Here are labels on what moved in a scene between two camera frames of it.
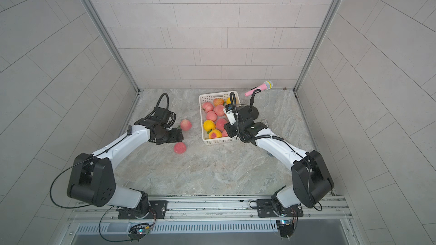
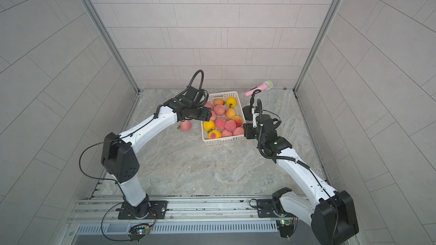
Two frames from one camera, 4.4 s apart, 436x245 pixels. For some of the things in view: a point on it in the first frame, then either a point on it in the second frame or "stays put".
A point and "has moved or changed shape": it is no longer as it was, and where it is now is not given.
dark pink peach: (180, 147) has moved or changed shape
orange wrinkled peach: (218, 101) stays put
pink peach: (211, 115) stays put
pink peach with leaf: (207, 106) stays put
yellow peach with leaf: (214, 134) stays put
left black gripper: (175, 138) -> (205, 114)
